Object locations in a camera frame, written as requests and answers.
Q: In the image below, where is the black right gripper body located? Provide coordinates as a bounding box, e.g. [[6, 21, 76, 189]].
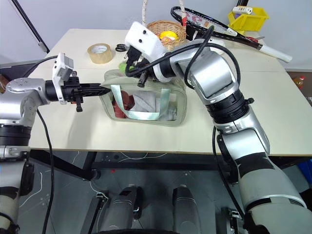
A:
[[125, 45, 150, 74]]

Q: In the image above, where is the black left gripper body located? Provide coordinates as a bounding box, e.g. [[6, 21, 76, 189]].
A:
[[62, 71, 85, 113]]

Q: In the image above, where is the green plush keychain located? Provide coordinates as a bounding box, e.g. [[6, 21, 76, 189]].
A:
[[118, 60, 137, 75]]

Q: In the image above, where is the green pouch with clear window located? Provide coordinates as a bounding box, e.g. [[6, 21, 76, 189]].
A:
[[98, 69, 188, 128]]

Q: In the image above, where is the red item inside pouch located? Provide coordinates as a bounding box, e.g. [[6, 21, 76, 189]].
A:
[[112, 90, 135, 119]]

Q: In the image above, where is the grey cloth inside pouch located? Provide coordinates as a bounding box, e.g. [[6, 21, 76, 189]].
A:
[[126, 91, 178, 121]]

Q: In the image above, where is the brown packing tape roll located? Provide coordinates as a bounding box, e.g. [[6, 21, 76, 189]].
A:
[[87, 43, 116, 65]]

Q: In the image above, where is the yellow item in basket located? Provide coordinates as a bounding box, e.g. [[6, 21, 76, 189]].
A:
[[159, 31, 179, 41]]

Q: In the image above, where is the black slanted pole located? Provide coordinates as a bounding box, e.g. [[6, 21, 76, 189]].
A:
[[10, 0, 50, 53]]

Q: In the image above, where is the black and white racket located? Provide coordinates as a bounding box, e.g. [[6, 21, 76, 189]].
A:
[[170, 6, 293, 63]]

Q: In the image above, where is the white perforated tube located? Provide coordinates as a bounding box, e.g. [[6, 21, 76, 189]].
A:
[[232, 6, 253, 16]]

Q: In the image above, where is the dark rounded robot leg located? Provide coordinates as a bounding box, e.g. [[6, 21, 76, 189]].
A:
[[99, 186, 144, 233], [171, 186, 198, 233]]

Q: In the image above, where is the yellow plastic bin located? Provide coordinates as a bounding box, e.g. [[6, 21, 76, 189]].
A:
[[227, 7, 271, 35]]

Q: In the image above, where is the yellow oil bottle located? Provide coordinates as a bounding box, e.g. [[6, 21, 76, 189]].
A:
[[293, 75, 307, 90]]

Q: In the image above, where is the blue plastic crate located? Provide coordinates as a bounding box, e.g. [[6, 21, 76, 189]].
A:
[[296, 157, 312, 194]]

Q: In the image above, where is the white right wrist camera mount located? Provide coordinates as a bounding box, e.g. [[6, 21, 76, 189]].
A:
[[124, 21, 169, 62]]

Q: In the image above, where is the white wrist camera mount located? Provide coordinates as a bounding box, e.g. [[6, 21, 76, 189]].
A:
[[52, 52, 74, 105], [124, 21, 169, 62]]

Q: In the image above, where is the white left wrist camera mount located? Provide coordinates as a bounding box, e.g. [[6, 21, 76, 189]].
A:
[[52, 52, 74, 105]]

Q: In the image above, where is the wicker basket with rope handles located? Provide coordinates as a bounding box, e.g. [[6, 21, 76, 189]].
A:
[[140, 0, 188, 52]]

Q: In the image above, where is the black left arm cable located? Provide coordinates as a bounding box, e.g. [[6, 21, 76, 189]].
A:
[[23, 55, 59, 234]]

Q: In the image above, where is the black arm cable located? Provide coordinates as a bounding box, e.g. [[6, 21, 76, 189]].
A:
[[23, 55, 59, 234], [137, 25, 247, 217]]

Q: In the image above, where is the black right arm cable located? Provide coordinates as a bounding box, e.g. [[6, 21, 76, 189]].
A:
[[137, 25, 247, 217]]

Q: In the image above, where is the black table frame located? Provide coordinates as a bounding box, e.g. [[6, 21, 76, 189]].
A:
[[28, 149, 312, 182]]

